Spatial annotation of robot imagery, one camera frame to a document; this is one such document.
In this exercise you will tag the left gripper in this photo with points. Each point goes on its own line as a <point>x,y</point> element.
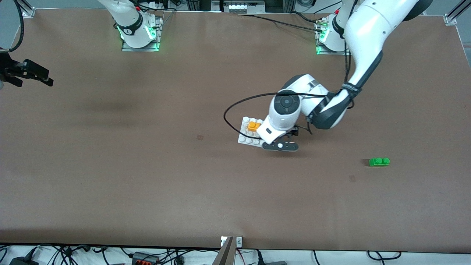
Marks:
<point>294,132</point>

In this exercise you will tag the yellow two-stud toy block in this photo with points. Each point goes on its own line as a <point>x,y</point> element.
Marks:
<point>254,126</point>

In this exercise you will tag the white studded base plate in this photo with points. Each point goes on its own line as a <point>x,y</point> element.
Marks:
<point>245,138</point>

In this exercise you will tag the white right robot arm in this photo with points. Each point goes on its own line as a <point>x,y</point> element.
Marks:
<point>128,22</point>

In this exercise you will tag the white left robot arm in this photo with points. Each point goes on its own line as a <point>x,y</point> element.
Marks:
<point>371,29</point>

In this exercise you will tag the green two-stud toy block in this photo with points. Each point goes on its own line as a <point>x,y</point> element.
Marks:
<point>379,162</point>

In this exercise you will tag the aluminium corner profile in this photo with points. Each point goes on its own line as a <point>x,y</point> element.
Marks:
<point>27,11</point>
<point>454,14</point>

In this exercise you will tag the grey power strip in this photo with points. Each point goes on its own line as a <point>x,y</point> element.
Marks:
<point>239,6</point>

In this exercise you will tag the black power brick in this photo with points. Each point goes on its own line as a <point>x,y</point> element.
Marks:
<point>22,261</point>

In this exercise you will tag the black box with red connectors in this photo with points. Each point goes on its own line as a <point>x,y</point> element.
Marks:
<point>145,259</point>

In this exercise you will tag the small silver bracket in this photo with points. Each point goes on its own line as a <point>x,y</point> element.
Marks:
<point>239,241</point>

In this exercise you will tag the grey metal post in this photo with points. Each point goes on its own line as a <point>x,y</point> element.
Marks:
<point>226,254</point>

